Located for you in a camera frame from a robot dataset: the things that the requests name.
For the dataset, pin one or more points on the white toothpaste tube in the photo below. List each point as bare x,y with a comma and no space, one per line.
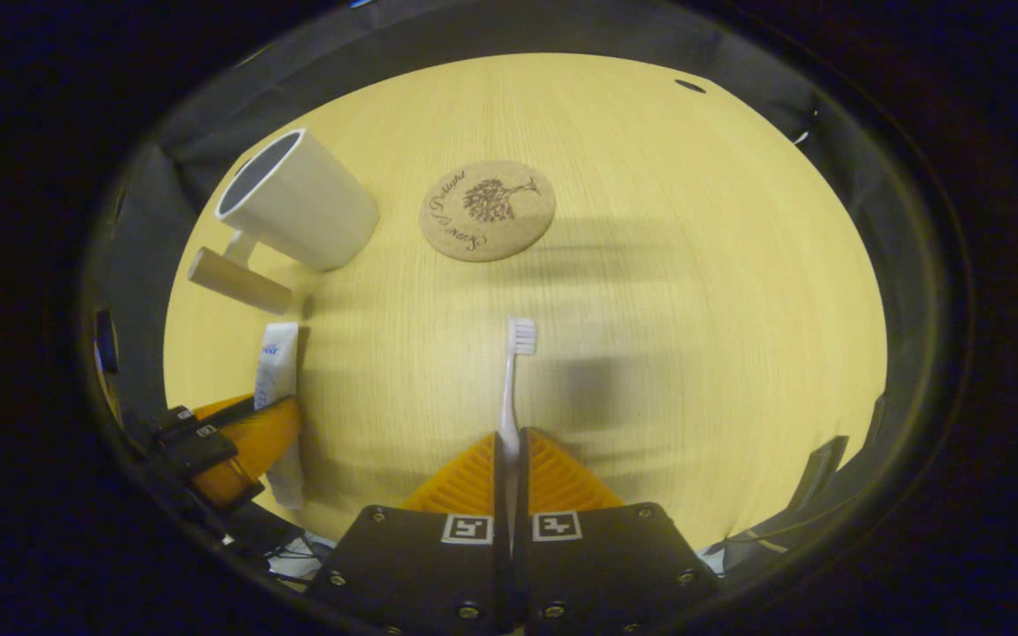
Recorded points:
277,362

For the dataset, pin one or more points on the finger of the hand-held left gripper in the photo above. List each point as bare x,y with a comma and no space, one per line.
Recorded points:
226,406
248,450

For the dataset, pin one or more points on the black backdrop cloth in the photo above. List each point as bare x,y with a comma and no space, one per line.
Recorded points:
208,115

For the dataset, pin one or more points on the white toothbrush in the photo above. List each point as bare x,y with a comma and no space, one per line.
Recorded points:
509,397

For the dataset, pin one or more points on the round cork coaster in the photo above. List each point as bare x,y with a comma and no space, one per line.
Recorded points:
509,234

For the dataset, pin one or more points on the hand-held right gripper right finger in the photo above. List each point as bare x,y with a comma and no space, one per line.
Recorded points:
606,565

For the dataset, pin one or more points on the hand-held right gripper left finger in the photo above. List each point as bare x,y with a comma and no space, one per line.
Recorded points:
421,570

